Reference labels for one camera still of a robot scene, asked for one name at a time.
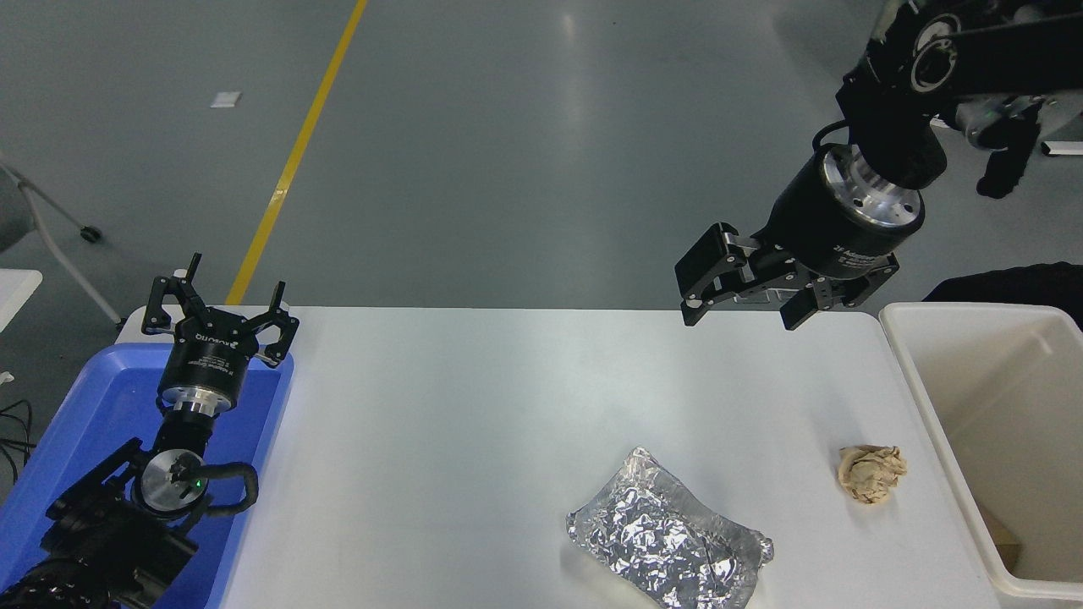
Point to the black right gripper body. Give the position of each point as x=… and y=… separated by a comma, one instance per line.
x=816, y=224

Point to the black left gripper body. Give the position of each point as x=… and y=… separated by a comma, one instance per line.
x=207, y=359

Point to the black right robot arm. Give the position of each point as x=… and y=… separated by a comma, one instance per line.
x=897, y=127

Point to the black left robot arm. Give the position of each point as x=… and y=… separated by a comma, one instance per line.
x=101, y=541

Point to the blue plastic tray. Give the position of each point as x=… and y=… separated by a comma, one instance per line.
x=101, y=397

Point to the small white side table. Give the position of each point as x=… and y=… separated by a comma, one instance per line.
x=15, y=292

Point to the person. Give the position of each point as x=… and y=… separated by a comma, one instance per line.
x=1015, y=288

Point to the crumpled tan paper ball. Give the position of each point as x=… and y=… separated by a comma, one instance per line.
x=871, y=475

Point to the large pale plastic bin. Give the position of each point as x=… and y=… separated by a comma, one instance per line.
x=1007, y=406

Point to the white paper scrap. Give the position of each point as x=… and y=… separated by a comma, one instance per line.
x=226, y=100

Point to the white metal bar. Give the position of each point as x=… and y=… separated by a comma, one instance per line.
x=1062, y=148

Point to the grey chair frame with caster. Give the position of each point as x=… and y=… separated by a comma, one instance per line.
x=90, y=233

